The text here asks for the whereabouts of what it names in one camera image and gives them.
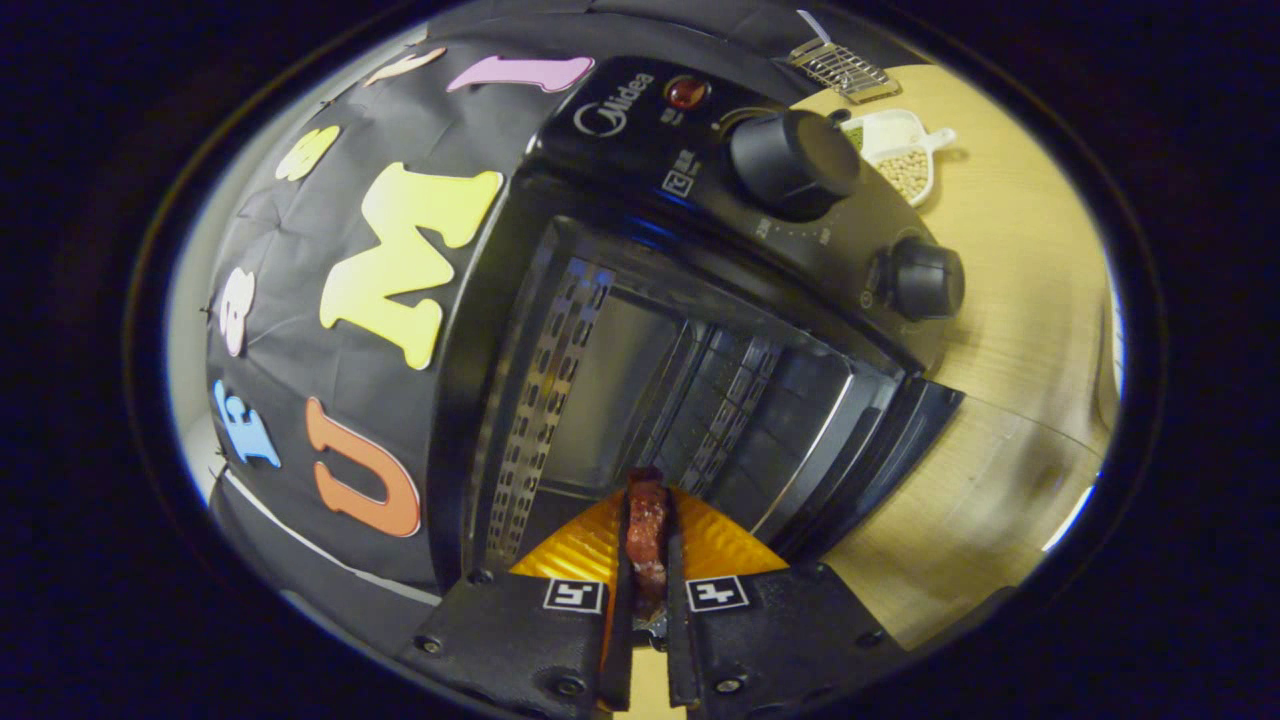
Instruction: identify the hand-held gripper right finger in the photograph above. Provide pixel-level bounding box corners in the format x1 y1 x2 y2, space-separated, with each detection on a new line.
665 487 911 719

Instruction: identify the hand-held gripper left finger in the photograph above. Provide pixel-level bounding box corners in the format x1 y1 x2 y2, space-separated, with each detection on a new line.
395 487 636 719

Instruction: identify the brown meat slice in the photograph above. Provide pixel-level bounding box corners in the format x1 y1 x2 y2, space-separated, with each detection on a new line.
625 466 671 619

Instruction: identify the black toaster oven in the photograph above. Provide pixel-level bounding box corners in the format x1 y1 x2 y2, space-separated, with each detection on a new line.
428 55 969 596

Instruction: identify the white divided dish with beans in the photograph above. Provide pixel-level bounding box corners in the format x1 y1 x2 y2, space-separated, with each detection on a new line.
838 108 957 209

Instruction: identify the wire mesh basket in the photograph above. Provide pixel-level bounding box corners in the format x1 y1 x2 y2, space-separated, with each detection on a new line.
785 38 901 105

